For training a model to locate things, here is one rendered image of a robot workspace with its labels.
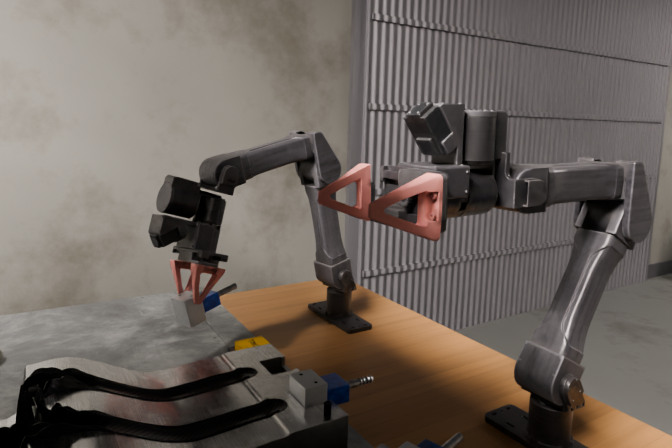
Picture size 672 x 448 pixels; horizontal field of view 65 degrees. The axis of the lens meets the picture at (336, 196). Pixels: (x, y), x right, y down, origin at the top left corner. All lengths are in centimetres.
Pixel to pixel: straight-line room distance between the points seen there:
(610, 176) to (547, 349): 27
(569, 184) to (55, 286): 204
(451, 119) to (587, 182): 28
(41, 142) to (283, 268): 122
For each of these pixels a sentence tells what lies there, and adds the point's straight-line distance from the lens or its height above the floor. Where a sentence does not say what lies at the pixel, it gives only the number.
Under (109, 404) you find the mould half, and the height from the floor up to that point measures 92.
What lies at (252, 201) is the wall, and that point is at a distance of 255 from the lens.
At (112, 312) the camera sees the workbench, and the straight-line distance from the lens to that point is 144.
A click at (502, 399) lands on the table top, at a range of 105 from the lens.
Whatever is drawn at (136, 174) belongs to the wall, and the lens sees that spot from 237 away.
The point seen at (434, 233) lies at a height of 117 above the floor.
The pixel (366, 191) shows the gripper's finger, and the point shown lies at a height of 120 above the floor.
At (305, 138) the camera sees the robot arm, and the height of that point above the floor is 124.
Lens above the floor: 128
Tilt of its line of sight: 8 degrees down
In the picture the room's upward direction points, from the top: 2 degrees clockwise
